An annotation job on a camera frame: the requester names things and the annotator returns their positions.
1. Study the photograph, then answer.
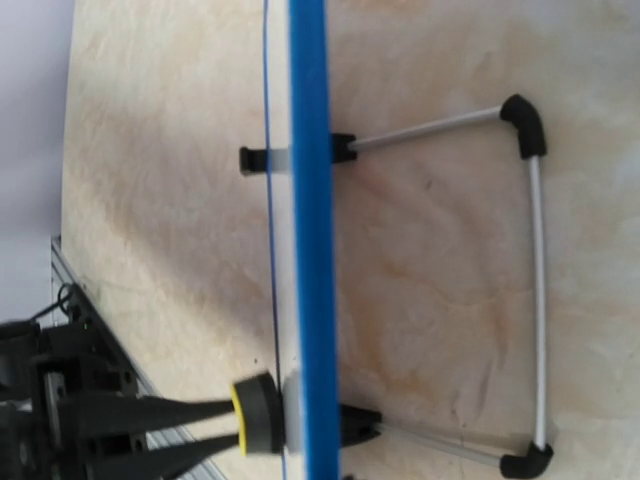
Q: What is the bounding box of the blue-framed whiteboard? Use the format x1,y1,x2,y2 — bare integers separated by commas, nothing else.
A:
239,1,554,479

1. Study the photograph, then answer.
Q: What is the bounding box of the yellow whiteboard eraser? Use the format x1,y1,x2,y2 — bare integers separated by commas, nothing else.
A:
231,371,285,456

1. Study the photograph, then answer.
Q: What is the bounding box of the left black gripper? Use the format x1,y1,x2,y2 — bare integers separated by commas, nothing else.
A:
1,322,239,480

